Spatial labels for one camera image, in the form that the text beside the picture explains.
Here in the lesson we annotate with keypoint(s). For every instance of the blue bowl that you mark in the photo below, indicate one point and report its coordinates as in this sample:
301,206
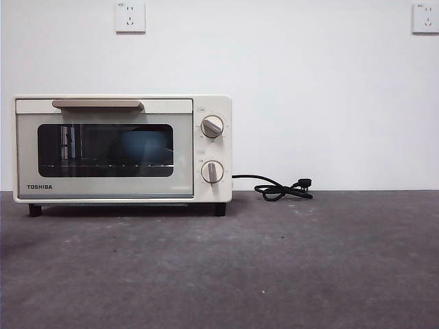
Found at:
142,147

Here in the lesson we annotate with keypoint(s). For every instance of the white wall socket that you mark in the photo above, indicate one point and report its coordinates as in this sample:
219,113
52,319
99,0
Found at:
130,18
427,18

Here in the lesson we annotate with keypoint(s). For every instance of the cream Toshiba toaster oven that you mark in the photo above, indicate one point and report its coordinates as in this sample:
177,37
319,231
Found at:
211,103

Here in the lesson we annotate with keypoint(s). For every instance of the cream oven knob upright pointer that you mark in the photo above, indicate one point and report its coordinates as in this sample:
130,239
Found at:
212,172

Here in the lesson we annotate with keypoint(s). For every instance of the cream oven knob slanted pointer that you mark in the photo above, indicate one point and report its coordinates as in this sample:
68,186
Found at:
212,127

